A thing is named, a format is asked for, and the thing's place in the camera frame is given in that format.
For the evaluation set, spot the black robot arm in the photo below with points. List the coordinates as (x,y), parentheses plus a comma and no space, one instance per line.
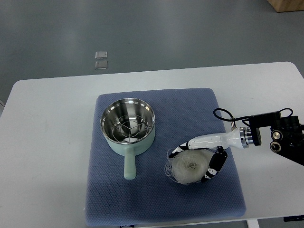
(286,132)

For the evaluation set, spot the wire steaming rack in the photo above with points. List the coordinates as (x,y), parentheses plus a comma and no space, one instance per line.
(129,129)

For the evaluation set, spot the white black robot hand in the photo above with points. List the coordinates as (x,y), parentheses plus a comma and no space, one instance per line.
(218,142)

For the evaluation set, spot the upper grey floor plate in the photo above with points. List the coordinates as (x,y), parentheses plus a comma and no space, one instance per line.
(101,55)

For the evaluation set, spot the white table leg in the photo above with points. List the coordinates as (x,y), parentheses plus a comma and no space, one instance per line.
(253,223)

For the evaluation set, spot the blue grey mat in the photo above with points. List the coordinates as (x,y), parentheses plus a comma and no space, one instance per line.
(181,114)

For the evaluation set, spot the white vermicelli nest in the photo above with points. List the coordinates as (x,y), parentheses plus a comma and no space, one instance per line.
(191,166)

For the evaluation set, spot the mint green steel pot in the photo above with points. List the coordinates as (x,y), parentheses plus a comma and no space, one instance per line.
(130,107)

